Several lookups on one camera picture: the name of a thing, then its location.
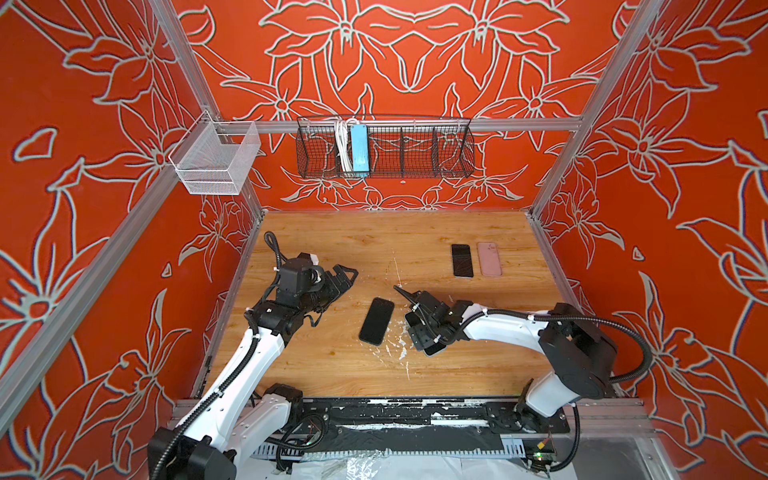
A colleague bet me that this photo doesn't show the phone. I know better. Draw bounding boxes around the phone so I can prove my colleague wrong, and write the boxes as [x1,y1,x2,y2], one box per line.
[451,244,474,278]

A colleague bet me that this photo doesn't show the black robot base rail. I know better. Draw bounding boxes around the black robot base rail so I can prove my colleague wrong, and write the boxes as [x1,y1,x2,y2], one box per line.
[281,396,571,459]

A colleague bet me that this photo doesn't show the small green circuit board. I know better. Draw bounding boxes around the small green circuit board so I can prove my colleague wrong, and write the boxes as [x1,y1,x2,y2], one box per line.
[523,440,557,474]

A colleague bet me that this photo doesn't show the pink phone case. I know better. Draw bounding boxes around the pink phone case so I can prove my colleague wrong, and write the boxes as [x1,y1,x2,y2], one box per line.
[477,242,503,277]

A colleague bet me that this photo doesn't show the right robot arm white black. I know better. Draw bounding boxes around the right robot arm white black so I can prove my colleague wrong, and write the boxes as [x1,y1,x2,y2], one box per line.
[394,286,653,433]

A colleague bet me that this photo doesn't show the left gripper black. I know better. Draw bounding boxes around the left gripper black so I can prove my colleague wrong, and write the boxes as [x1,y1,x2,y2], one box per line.
[300,264,357,313]

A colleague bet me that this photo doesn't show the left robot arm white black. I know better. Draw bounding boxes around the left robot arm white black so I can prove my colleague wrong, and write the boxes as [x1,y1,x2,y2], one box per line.
[148,231,358,479]

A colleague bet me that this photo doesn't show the black wire wall basket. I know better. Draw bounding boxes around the black wire wall basket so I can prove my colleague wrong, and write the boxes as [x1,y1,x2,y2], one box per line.
[296,115,477,180]

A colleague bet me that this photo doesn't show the blue box in basket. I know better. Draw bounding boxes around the blue box in basket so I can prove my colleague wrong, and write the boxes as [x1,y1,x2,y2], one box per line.
[350,123,370,177]

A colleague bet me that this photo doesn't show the white mesh wall basket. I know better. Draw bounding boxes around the white mesh wall basket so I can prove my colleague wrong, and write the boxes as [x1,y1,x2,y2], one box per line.
[169,112,261,196]

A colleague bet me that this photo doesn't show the black smartphone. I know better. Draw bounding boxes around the black smartphone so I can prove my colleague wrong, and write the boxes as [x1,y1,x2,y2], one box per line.
[358,297,395,346]
[412,337,446,357]

